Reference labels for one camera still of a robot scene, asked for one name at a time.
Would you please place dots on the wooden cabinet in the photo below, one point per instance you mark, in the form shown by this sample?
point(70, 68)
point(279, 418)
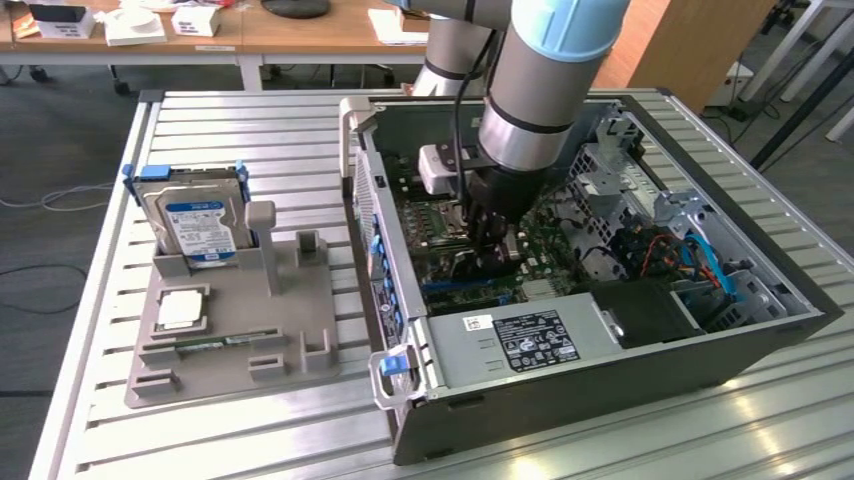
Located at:
point(681, 50)

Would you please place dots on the orange book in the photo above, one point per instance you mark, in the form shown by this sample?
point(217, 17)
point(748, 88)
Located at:
point(26, 22)

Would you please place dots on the small white printed box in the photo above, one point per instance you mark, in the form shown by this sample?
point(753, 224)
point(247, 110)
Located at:
point(194, 22)

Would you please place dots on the wooden desk white frame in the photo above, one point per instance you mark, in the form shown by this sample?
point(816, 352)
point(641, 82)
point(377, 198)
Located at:
point(80, 44)
point(314, 30)

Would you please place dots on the blue expansion slot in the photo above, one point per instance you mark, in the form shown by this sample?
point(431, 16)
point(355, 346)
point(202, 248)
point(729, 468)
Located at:
point(461, 286)

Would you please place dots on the hard disk with blue carrier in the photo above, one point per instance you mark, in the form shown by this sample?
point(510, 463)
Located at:
point(194, 225)

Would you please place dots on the black slanted stand leg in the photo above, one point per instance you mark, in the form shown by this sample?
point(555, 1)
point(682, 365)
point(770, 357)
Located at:
point(806, 112)

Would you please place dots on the white paper stack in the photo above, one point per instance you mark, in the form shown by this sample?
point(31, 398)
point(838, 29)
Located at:
point(394, 30)

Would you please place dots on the silver chipset heatsink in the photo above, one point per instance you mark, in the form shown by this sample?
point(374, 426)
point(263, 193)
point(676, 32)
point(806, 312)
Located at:
point(543, 290)

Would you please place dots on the white box with black top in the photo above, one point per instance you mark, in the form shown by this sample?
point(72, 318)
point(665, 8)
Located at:
point(63, 27)

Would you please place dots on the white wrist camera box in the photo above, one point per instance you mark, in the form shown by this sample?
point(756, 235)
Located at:
point(437, 172)

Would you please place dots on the Nvidia graphics card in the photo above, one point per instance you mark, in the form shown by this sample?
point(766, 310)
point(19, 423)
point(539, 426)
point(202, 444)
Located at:
point(474, 267)

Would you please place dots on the white table frame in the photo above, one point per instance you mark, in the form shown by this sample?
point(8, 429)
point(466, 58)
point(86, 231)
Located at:
point(786, 47)

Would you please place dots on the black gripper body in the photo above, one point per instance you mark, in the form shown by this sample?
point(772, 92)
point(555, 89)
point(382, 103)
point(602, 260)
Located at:
point(507, 192)

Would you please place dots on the blue case latch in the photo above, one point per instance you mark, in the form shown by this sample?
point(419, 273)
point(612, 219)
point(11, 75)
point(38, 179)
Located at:
point(393, 365)

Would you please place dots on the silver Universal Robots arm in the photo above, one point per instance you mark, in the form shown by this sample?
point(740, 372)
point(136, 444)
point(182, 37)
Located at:
point(537, 75)

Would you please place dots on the white box with round lid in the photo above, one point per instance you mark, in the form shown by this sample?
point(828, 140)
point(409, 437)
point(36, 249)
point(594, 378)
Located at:
point(134, 30)

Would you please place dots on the green motherboard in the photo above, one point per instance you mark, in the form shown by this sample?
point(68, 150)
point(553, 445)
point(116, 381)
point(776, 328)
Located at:
point(547, 250)

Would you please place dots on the silver power supply unit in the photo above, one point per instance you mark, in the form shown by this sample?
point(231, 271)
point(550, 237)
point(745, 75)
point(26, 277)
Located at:
point(467, 350)

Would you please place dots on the spare green RAM stick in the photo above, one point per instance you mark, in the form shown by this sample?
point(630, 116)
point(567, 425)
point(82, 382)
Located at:
point(214, 342)

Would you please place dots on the white floor device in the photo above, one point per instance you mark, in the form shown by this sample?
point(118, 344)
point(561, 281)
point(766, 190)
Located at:
point(730, 85)

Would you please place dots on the grey disk bay bracket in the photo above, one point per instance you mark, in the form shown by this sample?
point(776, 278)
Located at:
point(761, 295)

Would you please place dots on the black monitor base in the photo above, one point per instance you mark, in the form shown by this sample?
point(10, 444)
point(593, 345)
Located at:
point(294, 7)

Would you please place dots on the metal CPU socket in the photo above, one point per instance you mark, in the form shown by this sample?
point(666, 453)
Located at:
point(450, 217)

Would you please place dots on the black open PC case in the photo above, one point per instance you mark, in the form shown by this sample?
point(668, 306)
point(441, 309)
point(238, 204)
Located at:
point(534, 415)

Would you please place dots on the spare CPU silver lid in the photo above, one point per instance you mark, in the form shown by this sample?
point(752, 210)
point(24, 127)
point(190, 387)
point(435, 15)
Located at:
point(181, 310)

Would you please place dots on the grey parts rack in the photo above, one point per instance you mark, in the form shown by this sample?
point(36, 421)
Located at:
point(234, 360)

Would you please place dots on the silver disk bay cage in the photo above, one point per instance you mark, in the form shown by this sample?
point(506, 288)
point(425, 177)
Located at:
point(601, 200)

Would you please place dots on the black intrusion switch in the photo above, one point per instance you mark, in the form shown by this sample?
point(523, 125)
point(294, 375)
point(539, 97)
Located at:
point(378, 181)

